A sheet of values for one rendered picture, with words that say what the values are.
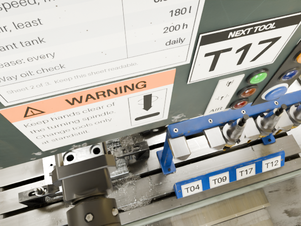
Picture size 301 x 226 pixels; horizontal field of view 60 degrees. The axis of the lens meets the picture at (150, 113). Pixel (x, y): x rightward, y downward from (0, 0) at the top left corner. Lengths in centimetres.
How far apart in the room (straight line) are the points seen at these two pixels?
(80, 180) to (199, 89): 29
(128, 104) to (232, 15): 13
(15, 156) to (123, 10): 23
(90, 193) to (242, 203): 89
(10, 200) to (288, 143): 113
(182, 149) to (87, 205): 37
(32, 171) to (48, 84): 93
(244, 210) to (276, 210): 15
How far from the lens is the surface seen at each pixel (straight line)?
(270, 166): 114
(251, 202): 129
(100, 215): 46
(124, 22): 18
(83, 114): 27
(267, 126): 83
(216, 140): 78
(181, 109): 32
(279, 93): 39
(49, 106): 25
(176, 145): 75
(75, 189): 49
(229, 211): 124
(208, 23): 21
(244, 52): 27
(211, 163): 109
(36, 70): 21
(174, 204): 104
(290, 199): 136
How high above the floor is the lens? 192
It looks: 63 degrees down
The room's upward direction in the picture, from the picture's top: 2 degrees clockwise
